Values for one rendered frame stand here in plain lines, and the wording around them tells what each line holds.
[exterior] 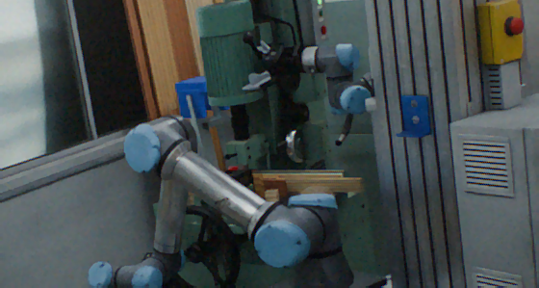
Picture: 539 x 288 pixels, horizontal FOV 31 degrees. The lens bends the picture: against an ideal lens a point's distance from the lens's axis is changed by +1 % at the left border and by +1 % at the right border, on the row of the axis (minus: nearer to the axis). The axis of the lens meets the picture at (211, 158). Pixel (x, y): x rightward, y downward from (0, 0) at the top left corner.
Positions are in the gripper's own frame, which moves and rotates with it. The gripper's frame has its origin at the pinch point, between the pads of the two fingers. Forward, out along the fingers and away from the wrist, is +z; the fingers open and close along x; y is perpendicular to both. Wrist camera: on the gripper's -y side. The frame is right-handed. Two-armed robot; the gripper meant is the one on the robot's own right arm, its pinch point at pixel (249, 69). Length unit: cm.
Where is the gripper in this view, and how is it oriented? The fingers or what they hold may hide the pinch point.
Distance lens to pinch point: 289.8
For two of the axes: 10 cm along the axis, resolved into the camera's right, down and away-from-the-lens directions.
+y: -4.7, -5.3, -7.1
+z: -8.4, 0.1, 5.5
